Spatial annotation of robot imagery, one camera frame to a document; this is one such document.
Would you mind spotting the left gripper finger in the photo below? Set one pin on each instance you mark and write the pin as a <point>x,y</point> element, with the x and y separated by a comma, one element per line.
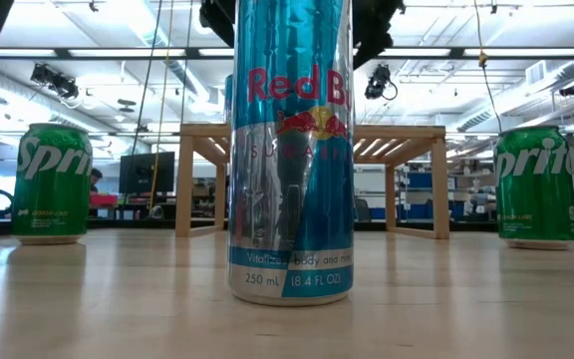
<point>219,20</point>

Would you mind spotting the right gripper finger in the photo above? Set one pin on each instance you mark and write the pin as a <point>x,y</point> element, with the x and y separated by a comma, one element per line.
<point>372,25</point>

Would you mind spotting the green Sprite can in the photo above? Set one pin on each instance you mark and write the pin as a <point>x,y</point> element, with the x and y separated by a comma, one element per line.
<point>536,209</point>
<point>53,199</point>

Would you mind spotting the wooden slatted shelf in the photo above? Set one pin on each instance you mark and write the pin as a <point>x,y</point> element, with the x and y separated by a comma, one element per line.
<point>440,189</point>

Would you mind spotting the black ceiling-mounted device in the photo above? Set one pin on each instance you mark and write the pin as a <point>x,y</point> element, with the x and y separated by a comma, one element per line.
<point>60,85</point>
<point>377,82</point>

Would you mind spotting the blue storage bin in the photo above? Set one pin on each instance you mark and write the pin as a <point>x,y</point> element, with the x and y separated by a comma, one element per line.
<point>419,180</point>

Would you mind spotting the black computer monitor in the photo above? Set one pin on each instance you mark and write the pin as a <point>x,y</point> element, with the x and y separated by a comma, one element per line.
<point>147,174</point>

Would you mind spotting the person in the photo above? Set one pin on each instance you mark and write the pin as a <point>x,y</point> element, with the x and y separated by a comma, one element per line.
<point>96,175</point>

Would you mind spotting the red box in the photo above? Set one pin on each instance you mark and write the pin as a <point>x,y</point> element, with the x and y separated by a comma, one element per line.
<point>103,201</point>

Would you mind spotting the black aluminium table frame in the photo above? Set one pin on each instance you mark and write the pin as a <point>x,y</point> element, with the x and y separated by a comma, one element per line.
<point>132,224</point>

